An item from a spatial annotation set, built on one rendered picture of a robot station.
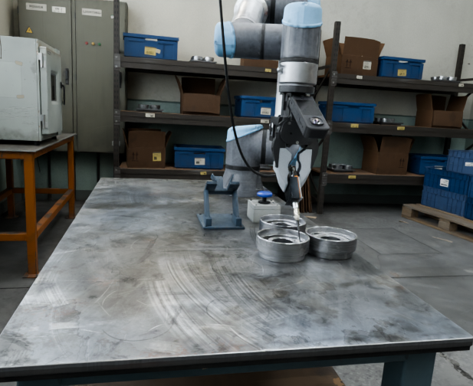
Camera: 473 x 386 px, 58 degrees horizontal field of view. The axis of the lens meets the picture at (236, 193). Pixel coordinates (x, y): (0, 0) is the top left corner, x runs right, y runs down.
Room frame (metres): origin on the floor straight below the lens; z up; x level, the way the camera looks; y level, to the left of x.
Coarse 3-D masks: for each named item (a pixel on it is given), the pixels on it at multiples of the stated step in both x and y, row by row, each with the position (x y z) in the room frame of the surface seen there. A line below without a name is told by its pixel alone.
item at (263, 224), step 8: (264, 216) 0.96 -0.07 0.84; (272, 216) 0.97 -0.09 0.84; (280, 216) 0.98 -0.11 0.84; (288, 216) 0.98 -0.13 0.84; (264, 224) 0.90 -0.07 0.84; (272, 224) 0.89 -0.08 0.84; (280, 224) 0.95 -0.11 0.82; (288, 224) 0.94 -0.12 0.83; (304, 224) 0.90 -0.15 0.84; (304, 232) 0.91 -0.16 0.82
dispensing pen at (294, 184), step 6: (288, 168) 0.88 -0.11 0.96; (294, 168) 0.88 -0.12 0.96; (288, 180) 0.85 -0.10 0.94; (294, 180) 0.85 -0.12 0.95; (288, 186) 0.85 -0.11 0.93; (294, 186) 0.84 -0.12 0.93; (288, 192) 0.85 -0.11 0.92; (294, 192) 0.83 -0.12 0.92; (288, 198) 0.85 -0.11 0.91; (294, 198) 0.83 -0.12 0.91; (288, 204) 0.86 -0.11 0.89; (294, 204) 0.83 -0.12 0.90; (294, 210) 0.83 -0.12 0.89; (294, 216) 0.82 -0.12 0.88; (300, 240) 0.80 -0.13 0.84
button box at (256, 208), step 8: (248, 200) 1.10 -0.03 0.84; (256, 200) 1.11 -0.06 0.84; (272, 200) 1.12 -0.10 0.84; (248, 208) 1.09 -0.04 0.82; (256, 208) 1.04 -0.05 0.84; (264, 208) 1.05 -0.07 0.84; (272, 208) 1.05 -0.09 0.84; (280, 208) 1.06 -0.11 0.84; (248, 216) 1.09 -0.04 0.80; (256, 216) 1.04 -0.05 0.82
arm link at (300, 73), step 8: (280, 64) 0.88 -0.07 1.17; (288, 64) 0.85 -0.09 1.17; (296, 64) 0.85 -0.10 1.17; (304, 64) 0.84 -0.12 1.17; (312, 64) 0.85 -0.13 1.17; (280, 72) 0.87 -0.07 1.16; (288, 72) 0.85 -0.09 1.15; (296, 72) 0.84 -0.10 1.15; (304, 72) 0.84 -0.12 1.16; (312, 72) 0.85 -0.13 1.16; (280, 80) 0.87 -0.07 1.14; (288, 80) 0.85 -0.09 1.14; (296, 80) 0.84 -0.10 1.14; (304, 80) 0.85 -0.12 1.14; (312, 80) 0.85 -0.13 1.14
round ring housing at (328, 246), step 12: (312, 228) 0.88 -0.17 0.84; (324, 228) 0.89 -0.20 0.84; (336, 228) 0.89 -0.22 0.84; (312, 240) 0.81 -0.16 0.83; (324, 240) 0.80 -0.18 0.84; (336, 240) 0.79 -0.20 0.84; (348, 240) 0.80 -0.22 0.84; (312, 252) 0.82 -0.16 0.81; (324, 252) 0.80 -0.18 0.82; (336, 252) 0.79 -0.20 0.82; (348, 252) 0.80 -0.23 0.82
